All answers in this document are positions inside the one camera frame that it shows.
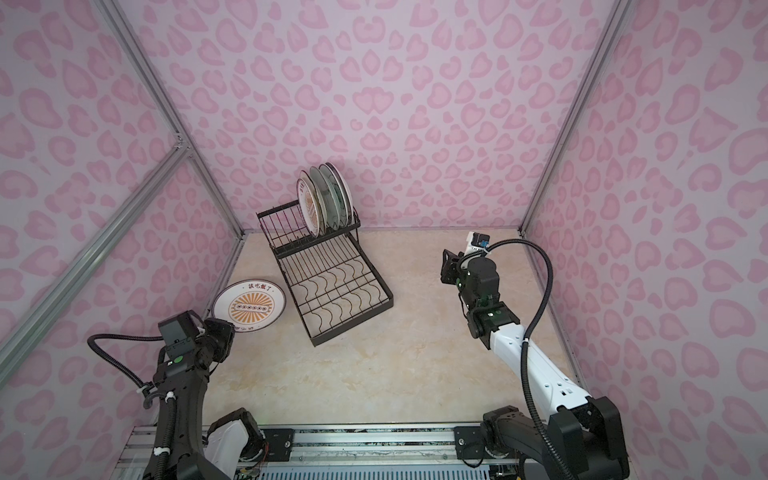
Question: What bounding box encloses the orange sunburst plate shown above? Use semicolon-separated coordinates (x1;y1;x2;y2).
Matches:
212;279;286;333
296;170;315;237

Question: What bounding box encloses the dark green rim plate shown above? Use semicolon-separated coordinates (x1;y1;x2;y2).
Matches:
326;162;355;225

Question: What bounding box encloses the light blue flower plate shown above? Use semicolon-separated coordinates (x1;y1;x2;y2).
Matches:
309;167;340;231

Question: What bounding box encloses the cream floral rim plate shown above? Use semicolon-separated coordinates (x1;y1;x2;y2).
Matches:
301;166;328;237

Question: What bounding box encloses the white plate quatrefoil emblem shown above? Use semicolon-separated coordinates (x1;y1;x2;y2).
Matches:
319;164;349;229

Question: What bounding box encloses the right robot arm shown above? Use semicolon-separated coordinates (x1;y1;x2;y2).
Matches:
440;247;630;479

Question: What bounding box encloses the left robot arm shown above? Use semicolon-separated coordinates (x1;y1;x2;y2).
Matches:
142;310;269;479

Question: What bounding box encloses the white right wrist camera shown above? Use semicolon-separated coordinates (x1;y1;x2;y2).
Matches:
465;232;490;255

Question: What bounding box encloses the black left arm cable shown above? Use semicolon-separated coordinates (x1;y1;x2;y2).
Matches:
86;333;178;480

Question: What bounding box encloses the black wire dish rack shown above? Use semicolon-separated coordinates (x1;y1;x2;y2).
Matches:
257;200;394;346

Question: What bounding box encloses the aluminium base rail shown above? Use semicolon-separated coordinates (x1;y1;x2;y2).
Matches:
113;419;631;480

